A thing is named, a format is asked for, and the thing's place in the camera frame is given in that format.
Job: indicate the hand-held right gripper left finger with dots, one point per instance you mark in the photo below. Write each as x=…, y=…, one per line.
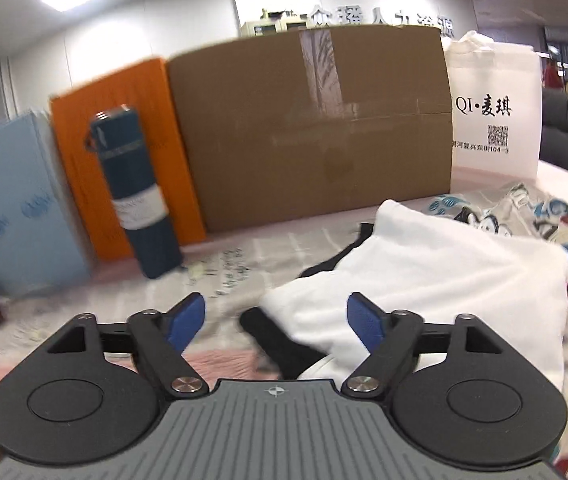
x=186, y=325

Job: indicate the dark blue thermos bottle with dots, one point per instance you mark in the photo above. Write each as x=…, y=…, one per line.
x=134, y=200

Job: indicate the wall lettering sign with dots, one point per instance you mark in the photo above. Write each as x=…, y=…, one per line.
x=379, y=17

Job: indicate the brown cardboard box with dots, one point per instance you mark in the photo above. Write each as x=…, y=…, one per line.
x=289, y=150

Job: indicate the printed white t-shirt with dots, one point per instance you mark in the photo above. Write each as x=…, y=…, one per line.
x=514, y=215

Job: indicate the large light blue printed carton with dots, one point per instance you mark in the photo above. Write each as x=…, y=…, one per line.
x=14, y=185

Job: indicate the black garment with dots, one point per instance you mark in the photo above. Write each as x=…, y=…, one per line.
x=284, y=345

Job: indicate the white garment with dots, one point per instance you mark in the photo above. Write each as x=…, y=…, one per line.
x=439, y=280

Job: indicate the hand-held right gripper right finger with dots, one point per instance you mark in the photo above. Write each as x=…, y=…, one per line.
x=364, y=322

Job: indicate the white tote bag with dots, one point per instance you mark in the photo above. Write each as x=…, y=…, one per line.
x=494, y=75

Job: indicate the orange box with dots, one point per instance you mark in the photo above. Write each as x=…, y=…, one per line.
x=179, y=160

